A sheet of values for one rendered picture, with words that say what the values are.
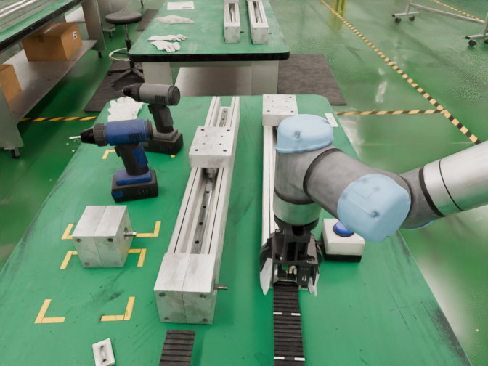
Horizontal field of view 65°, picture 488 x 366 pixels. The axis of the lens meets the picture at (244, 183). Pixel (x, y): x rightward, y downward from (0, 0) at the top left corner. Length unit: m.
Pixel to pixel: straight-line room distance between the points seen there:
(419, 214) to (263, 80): 1.91
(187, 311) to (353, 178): 0.42
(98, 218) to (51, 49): 3.57
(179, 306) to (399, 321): 0.42
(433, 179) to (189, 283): 0.43
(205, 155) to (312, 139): 0.54
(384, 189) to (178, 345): 0.44
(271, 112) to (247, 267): 0.54
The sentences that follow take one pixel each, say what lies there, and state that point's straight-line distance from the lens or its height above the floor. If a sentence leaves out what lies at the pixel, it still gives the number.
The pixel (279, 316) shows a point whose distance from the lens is 0.76.
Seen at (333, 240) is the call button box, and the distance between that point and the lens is 0.85.
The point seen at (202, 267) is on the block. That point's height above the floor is 0.87.
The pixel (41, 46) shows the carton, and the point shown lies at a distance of 4.39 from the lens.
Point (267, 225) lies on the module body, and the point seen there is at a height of 0.86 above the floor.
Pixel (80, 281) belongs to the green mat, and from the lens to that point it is 0.90.
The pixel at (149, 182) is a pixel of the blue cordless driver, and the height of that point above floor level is 0.83.
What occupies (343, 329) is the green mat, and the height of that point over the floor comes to 0.78.
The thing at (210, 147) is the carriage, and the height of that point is 0.90.
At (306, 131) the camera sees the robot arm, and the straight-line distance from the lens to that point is 0.50.
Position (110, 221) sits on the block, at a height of 0.87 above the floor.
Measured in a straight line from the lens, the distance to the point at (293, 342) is 0.73.
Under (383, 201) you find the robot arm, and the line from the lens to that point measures 0.44.
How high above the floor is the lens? 1.41
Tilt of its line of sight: 35 degrees down
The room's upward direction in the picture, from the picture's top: straight up
